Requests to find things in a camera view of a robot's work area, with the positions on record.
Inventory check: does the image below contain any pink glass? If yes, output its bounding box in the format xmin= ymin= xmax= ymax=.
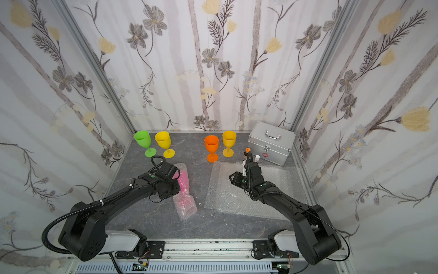
xmin=173 ymin=163 xmax=197 ymax=221

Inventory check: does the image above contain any amber glass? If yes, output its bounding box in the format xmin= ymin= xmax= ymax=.
xmin=222 ymin=131 xmax=237 ymax=158

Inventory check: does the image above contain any orange glass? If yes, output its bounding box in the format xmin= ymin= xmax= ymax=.
xmin=204 ymin=135 xmax=219 ymax=163

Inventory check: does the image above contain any yellow glass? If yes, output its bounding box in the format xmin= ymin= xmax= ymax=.
xmin=155 ymin=131 xmax=175 ymax=159

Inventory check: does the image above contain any green plastic wine glass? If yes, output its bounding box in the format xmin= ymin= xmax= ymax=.
xmin=134 ymin=130 xmax=157 ymax=158

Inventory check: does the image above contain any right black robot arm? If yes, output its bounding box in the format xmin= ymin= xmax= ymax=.
xmin=229 ymin=151 xmax=346 ymax=266

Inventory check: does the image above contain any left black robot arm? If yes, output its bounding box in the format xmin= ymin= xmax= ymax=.
xmin=41 ymin=156 xmax=181 ymax=261

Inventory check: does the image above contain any silver aluminium case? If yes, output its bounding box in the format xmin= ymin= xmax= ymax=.
xmin=248 ymin=121 xmax=295 ymax=166

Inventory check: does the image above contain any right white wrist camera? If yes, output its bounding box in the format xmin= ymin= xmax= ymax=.
xmin=242 ymin=160 xmax=246 ymax=177

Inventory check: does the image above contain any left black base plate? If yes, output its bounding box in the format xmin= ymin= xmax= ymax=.
xmin=115 ymin=241 xmax=165 ymax=260

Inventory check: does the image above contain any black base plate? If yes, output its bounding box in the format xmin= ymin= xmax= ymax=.
xmin=250 ymin=240 xmax=300 ymax=260
xmin=115 ymin=241 xmax=165 ymax=260

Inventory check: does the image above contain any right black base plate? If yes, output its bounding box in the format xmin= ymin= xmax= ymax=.
xmin=250 ymin=240 xmax=300 ymax=260

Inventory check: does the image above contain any white slotted cable duct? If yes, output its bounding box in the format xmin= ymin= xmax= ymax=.
xmin=74 ymin=261 xmax=278 ymax=274

